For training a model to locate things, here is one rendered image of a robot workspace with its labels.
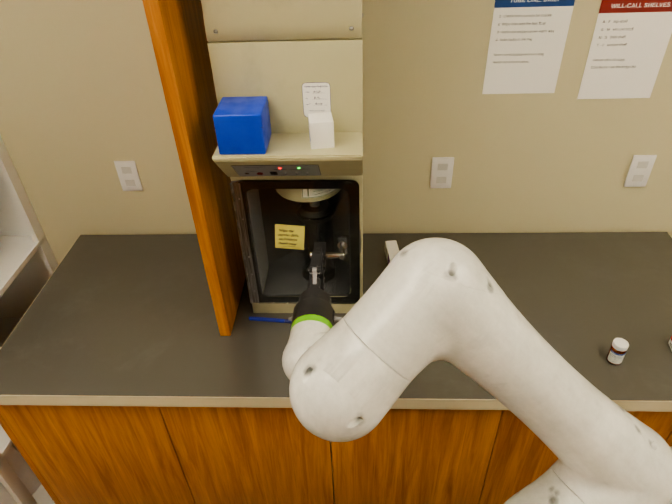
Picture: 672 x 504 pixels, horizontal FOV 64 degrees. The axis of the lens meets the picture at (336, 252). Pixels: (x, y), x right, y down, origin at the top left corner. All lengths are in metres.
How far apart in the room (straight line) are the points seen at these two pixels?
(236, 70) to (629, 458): 0.98
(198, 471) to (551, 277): 1.23
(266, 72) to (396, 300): 0.73
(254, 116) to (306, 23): 0.21
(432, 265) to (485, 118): 1.18
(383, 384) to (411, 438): 0.96
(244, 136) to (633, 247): 1.36
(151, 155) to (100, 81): 0.26
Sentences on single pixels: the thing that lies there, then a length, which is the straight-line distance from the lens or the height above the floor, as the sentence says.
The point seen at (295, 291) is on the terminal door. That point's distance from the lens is 1.51.
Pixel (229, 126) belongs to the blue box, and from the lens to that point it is 1.15.
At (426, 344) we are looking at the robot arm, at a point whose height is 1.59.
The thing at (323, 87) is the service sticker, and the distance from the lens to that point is 1.21.
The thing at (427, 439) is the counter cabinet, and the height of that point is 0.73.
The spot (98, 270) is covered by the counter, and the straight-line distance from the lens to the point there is 1.92.
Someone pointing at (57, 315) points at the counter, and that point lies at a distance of 1.81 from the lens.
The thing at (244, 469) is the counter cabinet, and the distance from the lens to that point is 1.74.
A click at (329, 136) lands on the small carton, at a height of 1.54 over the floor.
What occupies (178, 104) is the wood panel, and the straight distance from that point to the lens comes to 1.18.
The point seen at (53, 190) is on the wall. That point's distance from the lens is 2.10.
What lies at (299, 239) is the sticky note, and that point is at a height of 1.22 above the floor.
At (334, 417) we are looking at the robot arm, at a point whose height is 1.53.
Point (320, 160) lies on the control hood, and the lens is 1.15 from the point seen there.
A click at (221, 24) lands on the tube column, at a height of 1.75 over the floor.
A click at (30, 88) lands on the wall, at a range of 1.94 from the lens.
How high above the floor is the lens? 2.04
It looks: 38 degrees down
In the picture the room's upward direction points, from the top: 2 degrees counter-clockwise
